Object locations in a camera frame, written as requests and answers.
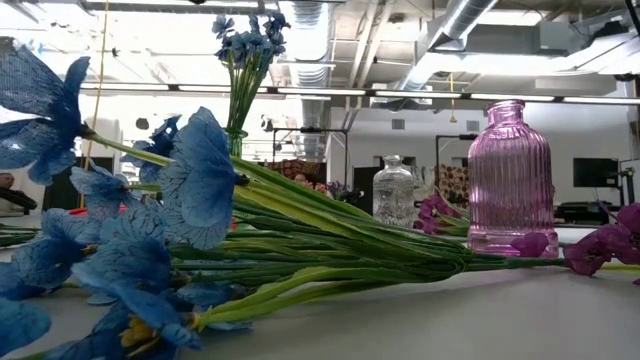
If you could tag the purple artificial flower bunch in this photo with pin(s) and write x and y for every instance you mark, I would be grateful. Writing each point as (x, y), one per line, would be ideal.
(600, 245)
(434, 210)
(15, 235)

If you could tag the clear glass vase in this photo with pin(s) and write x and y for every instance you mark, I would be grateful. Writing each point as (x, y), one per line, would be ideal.
(394, 195)

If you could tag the green glass vase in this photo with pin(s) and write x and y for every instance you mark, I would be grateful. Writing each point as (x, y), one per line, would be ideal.
(236, 142)

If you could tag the pink ribbed glass vase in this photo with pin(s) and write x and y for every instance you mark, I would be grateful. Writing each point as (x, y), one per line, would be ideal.
(510, 190)

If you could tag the mandala pattern tapestry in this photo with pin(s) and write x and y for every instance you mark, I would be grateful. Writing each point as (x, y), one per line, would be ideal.
(290, 167)

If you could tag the long ceiling light strip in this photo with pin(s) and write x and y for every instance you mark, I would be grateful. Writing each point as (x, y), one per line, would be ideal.
(415, 93)

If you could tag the spotted pattern tapestry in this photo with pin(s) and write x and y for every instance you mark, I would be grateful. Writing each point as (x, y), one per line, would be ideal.
(455, 182)

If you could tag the yellow hanging pendant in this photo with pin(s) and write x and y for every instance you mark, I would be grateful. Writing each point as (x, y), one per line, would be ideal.
(453, 119)

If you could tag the white pillar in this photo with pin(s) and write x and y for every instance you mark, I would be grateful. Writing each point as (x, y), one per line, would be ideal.
(107, 135)

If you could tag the black partition panel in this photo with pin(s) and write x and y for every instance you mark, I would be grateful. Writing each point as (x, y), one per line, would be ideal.
(60, 192)

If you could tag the black desk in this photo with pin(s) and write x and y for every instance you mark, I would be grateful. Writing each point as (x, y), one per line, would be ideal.
(580, 212)

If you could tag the black monitor stand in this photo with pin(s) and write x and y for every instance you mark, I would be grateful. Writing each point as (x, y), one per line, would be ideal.
(631, 190)

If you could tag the black camera device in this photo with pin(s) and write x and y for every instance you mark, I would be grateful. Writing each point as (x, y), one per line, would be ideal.
(356, 196)

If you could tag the black rig frame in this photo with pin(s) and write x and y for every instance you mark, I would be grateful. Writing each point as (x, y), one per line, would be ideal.
(310, 130)
(467, 136)

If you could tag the ribbed silver ventilation duct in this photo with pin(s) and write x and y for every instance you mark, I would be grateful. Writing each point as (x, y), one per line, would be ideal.
(312, 120)

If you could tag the grey wall vent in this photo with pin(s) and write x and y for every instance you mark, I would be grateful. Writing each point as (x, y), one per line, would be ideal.
(398, 124)
(472, 125)

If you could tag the grey rectangular air duct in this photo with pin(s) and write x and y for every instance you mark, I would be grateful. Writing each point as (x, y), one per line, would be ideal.
(515, 40)

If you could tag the black wall monitor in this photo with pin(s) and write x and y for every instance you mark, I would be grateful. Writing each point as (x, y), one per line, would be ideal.
(595, 172)

